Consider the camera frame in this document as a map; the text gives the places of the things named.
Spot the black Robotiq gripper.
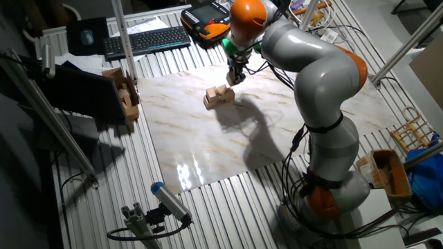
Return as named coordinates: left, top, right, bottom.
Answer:
left=226, top=57, right=248, bottom=86

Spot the orange black teach pendant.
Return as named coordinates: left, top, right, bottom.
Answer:
left=179, top=1, right=233, bottom=42

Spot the white marble pattern sheet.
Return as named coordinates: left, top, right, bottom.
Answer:
left=137, top=41, right=401, bottom=195

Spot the black round fan housing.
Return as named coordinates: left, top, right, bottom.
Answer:
left=275, top=0, right=293, bottom=15

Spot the black computer keyboard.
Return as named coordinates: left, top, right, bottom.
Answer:
left=102, top=26, right=192, bottom=62

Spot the white power strip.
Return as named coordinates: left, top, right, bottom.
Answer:
left=320, top=28, right=339, bottom=45

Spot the wooden stick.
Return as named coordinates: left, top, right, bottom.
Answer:
left=293, top=0, right=334, bottom=17

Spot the upright aluminium strut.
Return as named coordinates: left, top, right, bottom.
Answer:
left=110, top=0, right=139, bottom=86

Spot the open cardboard box with wood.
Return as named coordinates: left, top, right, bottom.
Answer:
left=101, top=67, right=141, bottom=122

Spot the black mouse pad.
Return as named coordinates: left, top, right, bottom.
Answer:
left=65, top=16, right=111, bottom=57

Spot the dark computer mouse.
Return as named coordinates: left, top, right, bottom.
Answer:
left=80, top=28, right=95, bottom=46

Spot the black flat monitor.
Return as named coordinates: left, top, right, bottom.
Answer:
left=19, top=55, right=129, bottom=126

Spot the small wooden rack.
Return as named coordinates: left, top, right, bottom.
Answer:
left=390, top=106, right=441, bottom=156

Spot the short aluminium profile stand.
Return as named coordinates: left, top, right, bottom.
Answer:
left=120, top=202, right=163, bottom=249

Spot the long diagonal aluminium strut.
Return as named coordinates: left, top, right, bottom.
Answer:
left=0, top=48, right=100, bottom=190

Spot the brown cardboard box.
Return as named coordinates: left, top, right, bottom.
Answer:
left=355, top=148, right=413, bottom=202

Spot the flat cardboard sheet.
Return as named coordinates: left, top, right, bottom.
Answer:
left=408, top=33, right=443, bottom=112

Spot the white box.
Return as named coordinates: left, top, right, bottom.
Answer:
left=351, top=188, right=408, bottom=249

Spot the low aluminium strut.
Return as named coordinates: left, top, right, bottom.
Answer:
left=403, top=140, right=443, bottom=171

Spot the blue fabric bag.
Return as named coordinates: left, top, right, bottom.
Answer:
left=404, top=133, right=443, bottom=212

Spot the silver camera with blue end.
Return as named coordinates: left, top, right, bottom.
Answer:
left=150, top=181, right=194, bottom=225

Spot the black camera clamp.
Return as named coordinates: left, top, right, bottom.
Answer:
left=145, top=203, right=170, bottom=234

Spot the aluminium profile post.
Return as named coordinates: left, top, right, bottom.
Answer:
left=368, top=2, right=443, bottom=88

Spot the silver camera on strut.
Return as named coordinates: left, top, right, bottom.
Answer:
left=40, top=43, right=57, bottom=80

